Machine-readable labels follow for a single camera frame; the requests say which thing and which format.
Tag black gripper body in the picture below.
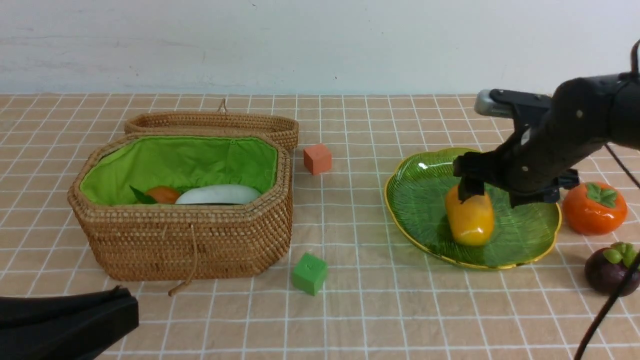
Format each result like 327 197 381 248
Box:
454 76 613 193

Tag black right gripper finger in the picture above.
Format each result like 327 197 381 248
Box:
509 169 580 208

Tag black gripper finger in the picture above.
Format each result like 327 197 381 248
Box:
458 176 485 203

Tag yellow orange toy mango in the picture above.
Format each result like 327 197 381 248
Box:
445 184 495 248

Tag orange toy persimmon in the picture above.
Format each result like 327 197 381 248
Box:
562 181 628 236

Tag white toy radish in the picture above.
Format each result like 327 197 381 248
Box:
129 184 263 206

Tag brown toy potato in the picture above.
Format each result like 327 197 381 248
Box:
144 186 182 204

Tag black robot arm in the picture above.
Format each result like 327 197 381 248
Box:
0 73 639 360

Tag green glass leaf plate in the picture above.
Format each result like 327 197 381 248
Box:
384 147 563 271

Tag dark purple toy mangosteen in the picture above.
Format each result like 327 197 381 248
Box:
583 242 638 296

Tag orange foam cube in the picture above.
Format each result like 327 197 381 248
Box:
302 143 333 176

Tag checkered beige tablecloth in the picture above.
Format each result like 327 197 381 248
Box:
0 93 639 360

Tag green foam cube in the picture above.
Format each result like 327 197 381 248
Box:
291 252 329 296

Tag woven wicker basket lid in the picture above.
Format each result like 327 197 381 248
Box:
124 100 299 151

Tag green fabric basket lining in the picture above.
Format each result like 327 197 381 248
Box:
80 136 279 206

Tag woven wicker basket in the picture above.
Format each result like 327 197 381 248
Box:
67 132 293 281

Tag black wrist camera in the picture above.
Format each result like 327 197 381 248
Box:
474 88 552 132

